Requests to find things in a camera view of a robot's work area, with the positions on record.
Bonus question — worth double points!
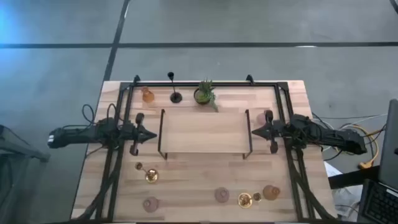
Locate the wooden shelf riser black legs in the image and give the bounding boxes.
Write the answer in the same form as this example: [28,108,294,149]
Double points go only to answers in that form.
[157,108,253,160]

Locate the crumpled clear plastic bag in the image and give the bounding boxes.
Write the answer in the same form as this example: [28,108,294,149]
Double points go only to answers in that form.
[331,185,364,215]

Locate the white paper sheet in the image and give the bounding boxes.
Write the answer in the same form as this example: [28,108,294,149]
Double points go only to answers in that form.
[324,161,343,178]

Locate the amber ribbed glass candle holder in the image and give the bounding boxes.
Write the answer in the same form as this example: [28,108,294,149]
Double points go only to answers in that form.
[262,184,281,201]
[141,86,155,104]

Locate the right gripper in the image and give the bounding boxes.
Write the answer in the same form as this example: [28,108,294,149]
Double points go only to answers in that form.
[251,110,286,155]

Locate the dark grey laptop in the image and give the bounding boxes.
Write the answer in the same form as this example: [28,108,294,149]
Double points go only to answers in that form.
[356,98,398,224]

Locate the tall black candlestick holder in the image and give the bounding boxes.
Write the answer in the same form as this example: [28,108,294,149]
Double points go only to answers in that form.
[167,72,183,104]

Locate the grey side table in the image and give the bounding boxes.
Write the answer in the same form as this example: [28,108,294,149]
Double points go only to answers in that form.
[0,124,50,224]

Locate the tall gold candlestick holder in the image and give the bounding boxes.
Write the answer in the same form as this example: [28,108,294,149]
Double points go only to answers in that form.
[134,162,160,184]
[238,192,262,209]

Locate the pink ribbed glass candle holder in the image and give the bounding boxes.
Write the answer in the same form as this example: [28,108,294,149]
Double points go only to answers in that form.
[255,111,267,126]
[142,196,160,213]
[214,187,231,204]

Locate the yellow cable with plug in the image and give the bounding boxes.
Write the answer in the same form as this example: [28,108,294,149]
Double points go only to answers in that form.
[351,123,380,170]

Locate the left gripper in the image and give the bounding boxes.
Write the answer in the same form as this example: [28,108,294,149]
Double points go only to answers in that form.
[123,112,157,156]

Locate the succulent plant in black pot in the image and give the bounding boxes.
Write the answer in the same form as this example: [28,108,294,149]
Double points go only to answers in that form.
[193,78,220,113]

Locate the black aluminium table frame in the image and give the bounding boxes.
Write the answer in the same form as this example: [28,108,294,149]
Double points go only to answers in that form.
[73,81,336,222]

